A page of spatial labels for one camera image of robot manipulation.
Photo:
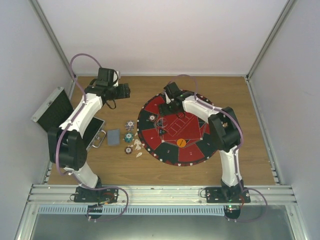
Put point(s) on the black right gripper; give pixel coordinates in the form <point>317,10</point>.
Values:
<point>164,111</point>

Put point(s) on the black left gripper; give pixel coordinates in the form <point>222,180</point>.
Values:
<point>125,92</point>

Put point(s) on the blue 10 chip stack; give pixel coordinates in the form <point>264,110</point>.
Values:
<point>130,125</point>

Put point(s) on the orange big blind button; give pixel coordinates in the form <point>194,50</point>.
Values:
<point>181,143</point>

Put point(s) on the playing card deck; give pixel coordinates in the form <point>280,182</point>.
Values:
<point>113,137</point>

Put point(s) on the green 50 chip stack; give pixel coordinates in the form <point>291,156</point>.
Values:
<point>128,137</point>

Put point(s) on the orange 100 chip stack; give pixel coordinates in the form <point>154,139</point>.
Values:
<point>128,150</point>

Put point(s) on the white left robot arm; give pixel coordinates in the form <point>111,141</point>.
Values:
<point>67,149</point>

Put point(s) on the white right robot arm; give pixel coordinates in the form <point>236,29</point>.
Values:
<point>225,132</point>

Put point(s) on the clear round dealer button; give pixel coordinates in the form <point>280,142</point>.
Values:
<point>162,122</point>

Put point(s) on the round red black poker mat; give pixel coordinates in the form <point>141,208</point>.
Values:
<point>161,142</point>

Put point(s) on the aluminium poker case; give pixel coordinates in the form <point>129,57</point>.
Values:
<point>57,108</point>

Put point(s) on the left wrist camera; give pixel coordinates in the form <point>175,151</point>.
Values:
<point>108,77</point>

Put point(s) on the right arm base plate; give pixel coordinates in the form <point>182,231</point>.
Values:
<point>224,195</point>

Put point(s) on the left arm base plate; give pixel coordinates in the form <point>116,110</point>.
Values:
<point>84,195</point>

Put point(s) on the slotted cable duct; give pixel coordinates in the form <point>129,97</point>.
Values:
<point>156,210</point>

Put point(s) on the front aluminium rail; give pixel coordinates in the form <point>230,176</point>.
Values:
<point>156,195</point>

